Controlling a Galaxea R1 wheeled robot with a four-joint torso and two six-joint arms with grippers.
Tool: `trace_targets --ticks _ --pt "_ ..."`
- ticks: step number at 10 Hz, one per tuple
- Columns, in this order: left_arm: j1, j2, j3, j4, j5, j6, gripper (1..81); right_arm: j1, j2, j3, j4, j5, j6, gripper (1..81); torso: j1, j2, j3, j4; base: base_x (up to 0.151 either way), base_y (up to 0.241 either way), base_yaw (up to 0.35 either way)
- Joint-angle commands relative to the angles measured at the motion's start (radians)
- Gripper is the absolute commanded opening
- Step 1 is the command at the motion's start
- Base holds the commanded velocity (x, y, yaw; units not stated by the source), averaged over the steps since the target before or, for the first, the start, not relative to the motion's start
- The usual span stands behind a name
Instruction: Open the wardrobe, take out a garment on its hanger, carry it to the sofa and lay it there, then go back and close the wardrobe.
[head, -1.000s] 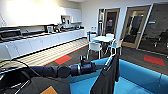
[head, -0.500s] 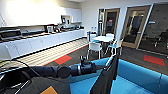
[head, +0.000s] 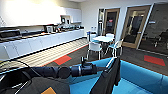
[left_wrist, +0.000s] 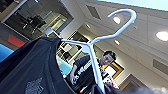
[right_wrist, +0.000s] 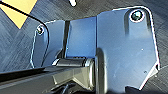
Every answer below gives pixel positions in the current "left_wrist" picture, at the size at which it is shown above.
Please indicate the wood framed glass door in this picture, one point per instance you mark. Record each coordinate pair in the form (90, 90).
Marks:
(115, 69)
(133, 83)

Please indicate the round ceiling light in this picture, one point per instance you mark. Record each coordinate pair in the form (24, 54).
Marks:
(117, 42)
(88, 25)
(116, 20)
(162, 36)

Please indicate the person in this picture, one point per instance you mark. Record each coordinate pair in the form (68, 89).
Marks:
(87, 66)

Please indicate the grey ceiling vent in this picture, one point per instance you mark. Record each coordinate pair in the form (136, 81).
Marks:
(93, 11)

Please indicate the glass partition window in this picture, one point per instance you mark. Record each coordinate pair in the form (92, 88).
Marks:
(36, 18)

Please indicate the blue sofa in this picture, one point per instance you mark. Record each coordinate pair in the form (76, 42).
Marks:
(5, 51)

